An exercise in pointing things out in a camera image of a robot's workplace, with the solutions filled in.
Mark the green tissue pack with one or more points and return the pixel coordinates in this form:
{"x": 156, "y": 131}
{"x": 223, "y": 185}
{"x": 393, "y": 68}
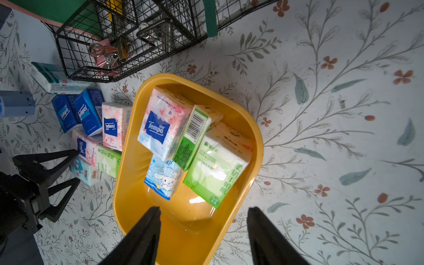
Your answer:
{"x": 222, "y": 157}
{"x": 108, "y": 160}
{"x": 201, "y": 120}

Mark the pink tempo tissue pack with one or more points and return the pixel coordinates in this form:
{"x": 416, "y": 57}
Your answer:
{"x": 115, "y": 118}
{"x": 86, "y": 145}

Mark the dark blue Tempo tissue pack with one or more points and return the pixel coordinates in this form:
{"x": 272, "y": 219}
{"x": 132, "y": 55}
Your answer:
{"x": 66, "y": 112}

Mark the teal cartoon tissue pack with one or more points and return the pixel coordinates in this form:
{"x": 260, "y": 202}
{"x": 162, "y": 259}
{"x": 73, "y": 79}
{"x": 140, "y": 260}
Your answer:
{"x": 86, "y": 172}

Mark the blue white cartoon tissue pack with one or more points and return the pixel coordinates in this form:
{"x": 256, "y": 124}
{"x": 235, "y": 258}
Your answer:
{"x": 163, "y": 177}

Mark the pink Tempo pack front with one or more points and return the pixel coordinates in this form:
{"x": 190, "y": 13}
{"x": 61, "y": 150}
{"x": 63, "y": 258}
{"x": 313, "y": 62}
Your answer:
{"x": 164, "y": 121}

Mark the pink Tempo tissue pack left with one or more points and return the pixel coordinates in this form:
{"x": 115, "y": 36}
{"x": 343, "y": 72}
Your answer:
{"x": 86, "y": 145}

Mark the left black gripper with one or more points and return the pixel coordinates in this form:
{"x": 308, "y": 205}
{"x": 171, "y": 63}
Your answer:
{"x": 20, "y": 193}

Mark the light blue pencil case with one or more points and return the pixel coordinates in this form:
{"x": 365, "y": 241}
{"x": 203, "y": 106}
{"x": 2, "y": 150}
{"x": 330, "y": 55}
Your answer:
{"x": 16, "y": 104}

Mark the teal tissue pack by case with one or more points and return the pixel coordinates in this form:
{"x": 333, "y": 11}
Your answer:
{"x": 53, "y": 80}

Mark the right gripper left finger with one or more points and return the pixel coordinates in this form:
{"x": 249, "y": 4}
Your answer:
{"x": 140, "y": 246}

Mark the black wire desk organizer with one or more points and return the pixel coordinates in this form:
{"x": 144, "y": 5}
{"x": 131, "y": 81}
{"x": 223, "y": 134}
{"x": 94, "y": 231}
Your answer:
{"x": 106, "y": 41}

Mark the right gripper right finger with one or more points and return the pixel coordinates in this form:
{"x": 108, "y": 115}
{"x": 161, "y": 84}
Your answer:
{"x": 268, "y": 245}

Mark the pink Tempo tissue pack right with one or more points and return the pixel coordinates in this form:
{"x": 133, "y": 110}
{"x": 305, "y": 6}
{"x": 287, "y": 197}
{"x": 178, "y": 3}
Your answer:
{"x": 115, "y": 118}

